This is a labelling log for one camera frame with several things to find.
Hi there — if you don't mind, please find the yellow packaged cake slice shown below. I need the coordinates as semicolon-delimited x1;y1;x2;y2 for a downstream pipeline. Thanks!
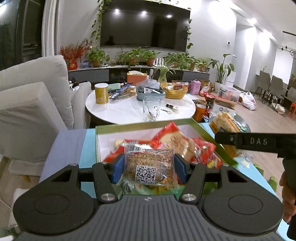
209;112;242;158

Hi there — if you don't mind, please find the large red strawberry snack bag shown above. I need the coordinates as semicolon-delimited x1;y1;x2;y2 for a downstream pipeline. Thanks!
103;122;224;169

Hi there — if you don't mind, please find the brown QR code snack packet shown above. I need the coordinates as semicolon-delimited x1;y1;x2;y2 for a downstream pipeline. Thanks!
118;143;178;189

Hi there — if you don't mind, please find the person's right hand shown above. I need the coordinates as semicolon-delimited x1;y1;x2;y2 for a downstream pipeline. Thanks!
279;171;296;224

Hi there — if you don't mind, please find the round dark side table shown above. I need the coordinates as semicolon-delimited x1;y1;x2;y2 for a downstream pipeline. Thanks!
203;113;251;133

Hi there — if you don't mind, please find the white plastic bag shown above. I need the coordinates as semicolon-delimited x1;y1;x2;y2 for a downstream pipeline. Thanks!
240;91;256;110

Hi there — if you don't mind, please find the white blue cardboard box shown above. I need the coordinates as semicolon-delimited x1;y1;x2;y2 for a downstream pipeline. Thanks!
212;97;237;116

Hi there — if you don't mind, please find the orange mug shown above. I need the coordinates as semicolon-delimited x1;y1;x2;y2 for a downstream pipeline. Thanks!
193;104;206;122

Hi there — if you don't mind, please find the green cardboard box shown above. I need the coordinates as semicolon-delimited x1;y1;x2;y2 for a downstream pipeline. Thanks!
95;119;237;200

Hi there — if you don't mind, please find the grey sofa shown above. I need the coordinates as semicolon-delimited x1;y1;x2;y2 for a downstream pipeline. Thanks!
1;55;91;176

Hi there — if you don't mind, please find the pink box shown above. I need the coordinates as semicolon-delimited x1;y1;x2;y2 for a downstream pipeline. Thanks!
189;80;201;95

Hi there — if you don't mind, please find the round white coffee table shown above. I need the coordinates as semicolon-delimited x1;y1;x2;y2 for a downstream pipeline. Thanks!
85;92;196;125

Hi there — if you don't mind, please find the yellow cylindrical can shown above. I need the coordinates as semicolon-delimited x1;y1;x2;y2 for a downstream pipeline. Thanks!
94;83;109;104

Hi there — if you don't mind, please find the yellow woven basket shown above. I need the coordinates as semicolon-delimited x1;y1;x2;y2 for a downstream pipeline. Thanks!
160;82;188;99

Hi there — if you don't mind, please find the black tv cabinet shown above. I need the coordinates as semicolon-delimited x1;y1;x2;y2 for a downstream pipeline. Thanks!
68;65;210;86

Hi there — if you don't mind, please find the clear glass cup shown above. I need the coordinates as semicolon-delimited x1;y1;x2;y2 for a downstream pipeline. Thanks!
142;95;161;121

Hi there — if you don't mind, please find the grey blue tray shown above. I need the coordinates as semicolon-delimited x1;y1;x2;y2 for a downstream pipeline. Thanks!
136;86;166;101

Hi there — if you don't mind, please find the orange storage box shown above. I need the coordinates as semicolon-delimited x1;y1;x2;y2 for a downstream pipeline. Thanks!
126;70;147;85

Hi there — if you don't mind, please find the red flower arrangement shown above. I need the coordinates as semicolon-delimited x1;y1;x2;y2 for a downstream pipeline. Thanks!
59;39;90;70

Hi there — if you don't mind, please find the wall mounted television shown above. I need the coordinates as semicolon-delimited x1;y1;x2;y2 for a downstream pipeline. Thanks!
100;1;190;52

